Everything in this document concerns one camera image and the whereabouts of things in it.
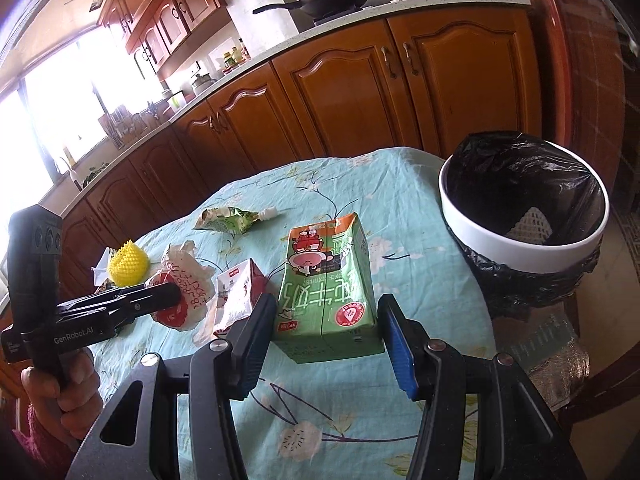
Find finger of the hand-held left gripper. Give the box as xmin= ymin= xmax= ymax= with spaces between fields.
xmin=57 ymin=282 xmax=182 ymax=333

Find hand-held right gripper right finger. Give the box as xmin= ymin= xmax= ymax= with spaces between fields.
xmin=376 ymin=294 xmax=588 ymax=480

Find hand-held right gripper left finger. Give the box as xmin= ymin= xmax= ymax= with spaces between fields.
xmin=75 ymin=292 xmax=278 ymax=480

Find red and white food wrapper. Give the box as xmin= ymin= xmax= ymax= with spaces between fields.
xmin=150 ymin=241 xmax=218 ymax=332

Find green milk carton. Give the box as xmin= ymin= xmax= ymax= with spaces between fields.
xmin=272 ymin=212 xmax=386 ymax=365

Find white trash bin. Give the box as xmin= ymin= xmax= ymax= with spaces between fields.
xmin=438 ymin=131 xmax=609 ymax=321

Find white foam fruit net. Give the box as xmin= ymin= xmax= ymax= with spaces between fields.
xmin=506 ymin=205 xmax=553 ymax=246

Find person's left forearm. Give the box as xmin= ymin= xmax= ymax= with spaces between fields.
xmin=10 ymin=402 xmax=81 ymax=480

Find person's left hand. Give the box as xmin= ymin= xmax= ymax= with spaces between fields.
xmin=20 ymin=347 xmax=103 ymax=441

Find yellow foam fruit net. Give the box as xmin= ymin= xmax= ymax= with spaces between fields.
xmin=109 ymin=240 xmax=150 ymax=286

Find red and white milk carton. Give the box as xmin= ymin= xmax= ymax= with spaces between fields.
xmin=212 ymin=259 xmax=268 ymax=338

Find clear plastic bag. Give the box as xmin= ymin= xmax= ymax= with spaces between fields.
xmin=91 ymin=247 xmax=121 ymax=287

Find floral light blue tablecloth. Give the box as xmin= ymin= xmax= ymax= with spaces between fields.
xmin=85 ymin=146 xmax=498 ymax=480

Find slim white vase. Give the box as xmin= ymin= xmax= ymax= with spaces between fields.
xmin=60 ymin=155 xmax=84 ymax=192

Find green snack bag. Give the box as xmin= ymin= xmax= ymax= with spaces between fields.
xmin=194 ymin=206 xmax=261 ymax=235

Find small green plant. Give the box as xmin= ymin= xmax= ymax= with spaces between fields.
xmin=82 ymin=162 xmax=109 ymax=187

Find kitchen window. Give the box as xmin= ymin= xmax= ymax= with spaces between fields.
xmin=0 ymin=25 xmax=166 ymax=241

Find utensil holder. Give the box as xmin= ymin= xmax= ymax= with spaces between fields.
xmin=97 ymin=105 xmax=132 ymax=142

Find white ceramic pot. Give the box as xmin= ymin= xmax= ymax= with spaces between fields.
xmin=190 ymin=72 xmax=217 ymax=97

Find black bin liner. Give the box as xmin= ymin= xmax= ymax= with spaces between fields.
xmin=442 ymin=131 xmax=603 ymax=321

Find wooden lower cabinets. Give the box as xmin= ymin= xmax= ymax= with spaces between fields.
xmin=50 ymin=7 xmax=543 ymax=281

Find wooden cabinets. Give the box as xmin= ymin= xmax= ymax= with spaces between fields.
xmin=97 ymin=0 xmax=236 ymax=78
xmin=50 ymin=7 xmax=543 ymax=281

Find white kitchen countertop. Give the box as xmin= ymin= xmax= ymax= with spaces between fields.
xmin=50 ymin=0 xmax=531 ymax=221

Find wooden upper cabinets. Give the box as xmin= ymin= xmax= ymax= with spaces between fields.
xmin=97 ymin=0 xmax=236 ymax=78

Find gas stove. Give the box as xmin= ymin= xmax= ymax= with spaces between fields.
xmin=312 ymin=0 xmax=468 ymax=27

